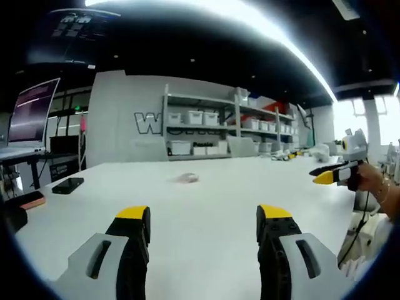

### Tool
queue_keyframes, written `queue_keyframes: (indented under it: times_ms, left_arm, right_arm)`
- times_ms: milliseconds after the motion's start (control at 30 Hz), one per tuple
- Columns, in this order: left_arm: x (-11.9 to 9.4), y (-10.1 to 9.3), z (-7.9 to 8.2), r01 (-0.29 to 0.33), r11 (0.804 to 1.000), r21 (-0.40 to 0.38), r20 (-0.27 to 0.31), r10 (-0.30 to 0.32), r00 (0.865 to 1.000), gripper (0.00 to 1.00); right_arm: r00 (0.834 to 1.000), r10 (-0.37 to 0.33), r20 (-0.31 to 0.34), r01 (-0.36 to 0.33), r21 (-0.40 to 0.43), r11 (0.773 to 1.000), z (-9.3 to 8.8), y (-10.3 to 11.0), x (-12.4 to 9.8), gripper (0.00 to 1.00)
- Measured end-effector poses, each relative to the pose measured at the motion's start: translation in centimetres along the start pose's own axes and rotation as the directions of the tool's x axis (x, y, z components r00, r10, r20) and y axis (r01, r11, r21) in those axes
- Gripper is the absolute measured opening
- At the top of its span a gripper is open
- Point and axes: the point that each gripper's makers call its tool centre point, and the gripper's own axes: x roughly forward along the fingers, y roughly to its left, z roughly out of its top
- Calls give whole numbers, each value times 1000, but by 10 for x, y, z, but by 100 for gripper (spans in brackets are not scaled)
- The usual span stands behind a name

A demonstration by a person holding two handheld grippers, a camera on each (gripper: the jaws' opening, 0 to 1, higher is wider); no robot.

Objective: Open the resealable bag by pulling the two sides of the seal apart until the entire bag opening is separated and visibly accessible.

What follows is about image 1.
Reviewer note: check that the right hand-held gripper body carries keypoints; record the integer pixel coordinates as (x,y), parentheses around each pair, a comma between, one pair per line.
(353,156)

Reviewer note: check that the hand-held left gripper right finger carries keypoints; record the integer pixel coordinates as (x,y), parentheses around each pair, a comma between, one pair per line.
(281,250)

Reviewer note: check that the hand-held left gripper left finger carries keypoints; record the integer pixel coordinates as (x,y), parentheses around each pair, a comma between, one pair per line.
(128,250)

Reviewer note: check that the clear resealable bag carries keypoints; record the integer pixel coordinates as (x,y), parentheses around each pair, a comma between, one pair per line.
(185,179)

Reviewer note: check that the person's right hand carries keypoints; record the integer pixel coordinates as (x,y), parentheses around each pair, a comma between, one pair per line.
(372,179)

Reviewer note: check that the black smartphone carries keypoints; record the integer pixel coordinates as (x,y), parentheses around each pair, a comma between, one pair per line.
(67,185)

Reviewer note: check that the grey metal shelving unit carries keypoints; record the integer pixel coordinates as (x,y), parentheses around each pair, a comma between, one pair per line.
(231,125)

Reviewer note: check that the orange black block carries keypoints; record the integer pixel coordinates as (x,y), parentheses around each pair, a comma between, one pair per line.
(31,200)

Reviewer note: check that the row of white storage bins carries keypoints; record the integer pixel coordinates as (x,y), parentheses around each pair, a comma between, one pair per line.
(225,125)

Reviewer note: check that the standing desk with black legs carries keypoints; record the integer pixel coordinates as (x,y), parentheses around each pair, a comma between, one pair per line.
(22,162)

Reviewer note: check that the computer monitor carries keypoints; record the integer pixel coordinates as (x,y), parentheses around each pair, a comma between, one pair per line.
(31,111)

